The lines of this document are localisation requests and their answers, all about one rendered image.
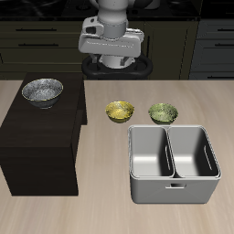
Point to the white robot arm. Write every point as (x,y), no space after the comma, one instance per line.
(112,18)

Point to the black kitchen countertop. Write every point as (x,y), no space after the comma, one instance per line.
(45,9)

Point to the dark kitchen cupboards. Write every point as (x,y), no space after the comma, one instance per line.
(45,61)

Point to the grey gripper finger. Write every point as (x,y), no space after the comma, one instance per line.
(124,61)
(95,58)

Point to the grey drawer unit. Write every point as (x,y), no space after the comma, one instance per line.
(213,51)

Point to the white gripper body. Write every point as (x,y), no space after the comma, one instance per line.
(106,45)

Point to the green bowl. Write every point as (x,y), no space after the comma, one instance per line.
(163,112)

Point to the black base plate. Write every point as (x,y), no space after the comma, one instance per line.
(143,68)

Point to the dark wooden cabinet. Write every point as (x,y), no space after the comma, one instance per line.
(42,143)

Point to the white two-bin basket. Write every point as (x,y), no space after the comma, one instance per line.
(170,189)

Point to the yellow bowl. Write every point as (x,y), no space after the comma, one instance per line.
(119,111)

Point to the grey bowl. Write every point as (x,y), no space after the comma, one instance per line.
(42,91)

